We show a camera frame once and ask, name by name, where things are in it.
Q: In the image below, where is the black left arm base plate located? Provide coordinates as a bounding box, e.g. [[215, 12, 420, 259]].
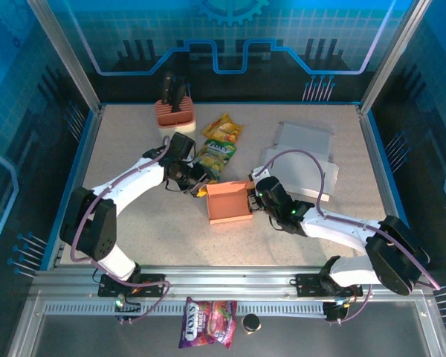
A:
[[97, 273, 167, 298]]

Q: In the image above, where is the yellow candy bag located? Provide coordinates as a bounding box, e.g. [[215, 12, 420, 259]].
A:
[[201, 112, 245, 144]]

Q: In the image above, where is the black round cap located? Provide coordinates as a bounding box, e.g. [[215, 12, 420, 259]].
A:
[[241, 313, 262, 335]]

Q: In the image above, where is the aluminium frame post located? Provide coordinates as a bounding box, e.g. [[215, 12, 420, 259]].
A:
[[358, 0, 434, 115], [25, 0, 106, 115]]

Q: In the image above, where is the purple Fox's berries candy bag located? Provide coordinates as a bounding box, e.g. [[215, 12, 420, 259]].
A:
[[177, 296, 239, 350]]

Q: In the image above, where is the blue edged side rail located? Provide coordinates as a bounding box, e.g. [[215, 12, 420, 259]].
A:
[[356, 105, 424, 271], [40, 105, 107, 271]]

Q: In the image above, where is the aluminium cross rail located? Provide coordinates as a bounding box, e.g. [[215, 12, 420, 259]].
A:
[[29, 265, 432, 298]]

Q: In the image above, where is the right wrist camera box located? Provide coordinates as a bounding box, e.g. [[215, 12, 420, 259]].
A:
[[249, 167, 273, 184]]

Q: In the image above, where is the cream knife block pink top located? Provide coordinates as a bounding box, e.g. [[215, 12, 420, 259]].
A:
[[155, 97, 198, 148]]

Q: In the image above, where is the pink paper box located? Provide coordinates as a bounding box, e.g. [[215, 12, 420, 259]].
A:
[[204, 179, 255, 225]]

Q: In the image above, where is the black handled knife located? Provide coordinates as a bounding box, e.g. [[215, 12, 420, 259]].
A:
[[169, 76, 188, 113], [161, 72, 174, 106]]

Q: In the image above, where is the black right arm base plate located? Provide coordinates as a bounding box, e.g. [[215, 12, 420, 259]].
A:
[[295, 272, 364, 298]]

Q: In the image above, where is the white paper box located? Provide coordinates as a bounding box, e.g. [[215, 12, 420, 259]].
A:
[[258, 120, 340, 203]]

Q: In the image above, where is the slotted grey cable duct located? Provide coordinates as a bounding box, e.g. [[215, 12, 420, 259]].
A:
[[42, 300, 330, 318]]

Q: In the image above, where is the green Fox's candy bag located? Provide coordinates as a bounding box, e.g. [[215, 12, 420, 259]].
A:
[[191, 138, 238, 183]]

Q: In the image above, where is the small black electronics module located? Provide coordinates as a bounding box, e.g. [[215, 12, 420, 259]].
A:
[[322, 297, 354, 324], [113, 295, 143, 325]]

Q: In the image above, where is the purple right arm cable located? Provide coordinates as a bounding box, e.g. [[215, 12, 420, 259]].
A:
[[256, 148, 442, 324]]

